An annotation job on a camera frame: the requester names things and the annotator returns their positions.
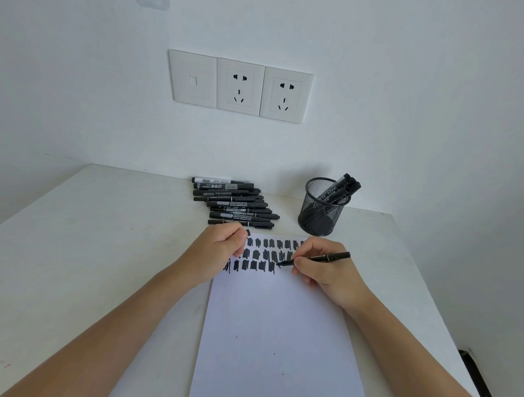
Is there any person's right forearm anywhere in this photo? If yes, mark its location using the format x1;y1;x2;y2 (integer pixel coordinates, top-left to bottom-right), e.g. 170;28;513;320
342;292;480;397

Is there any black mesh pen holder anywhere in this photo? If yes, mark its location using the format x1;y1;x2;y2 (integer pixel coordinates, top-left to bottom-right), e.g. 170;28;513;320
297;177;352;237

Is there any black floor strip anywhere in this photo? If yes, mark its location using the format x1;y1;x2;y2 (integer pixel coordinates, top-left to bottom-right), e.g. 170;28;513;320
458;348;494;397

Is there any white paper sheet with scribbles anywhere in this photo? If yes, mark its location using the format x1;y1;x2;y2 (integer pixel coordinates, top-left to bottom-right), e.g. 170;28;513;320
189;233;365;397

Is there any white wall power socket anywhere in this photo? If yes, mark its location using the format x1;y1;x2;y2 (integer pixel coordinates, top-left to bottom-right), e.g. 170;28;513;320
260;66;314;124
216;57;266;117

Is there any person's left forearm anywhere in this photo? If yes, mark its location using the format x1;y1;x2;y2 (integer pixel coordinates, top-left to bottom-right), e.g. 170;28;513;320
0;262;205;397

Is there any row of black markers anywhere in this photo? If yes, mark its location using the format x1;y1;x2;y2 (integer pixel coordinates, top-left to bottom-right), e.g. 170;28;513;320
191;176;280;228

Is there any person's right hand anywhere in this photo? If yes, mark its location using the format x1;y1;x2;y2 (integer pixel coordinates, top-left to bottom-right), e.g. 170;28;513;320
291;237;370;315

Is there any person's left hand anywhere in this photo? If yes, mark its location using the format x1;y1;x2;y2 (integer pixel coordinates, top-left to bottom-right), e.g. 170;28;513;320
176;224;249;290

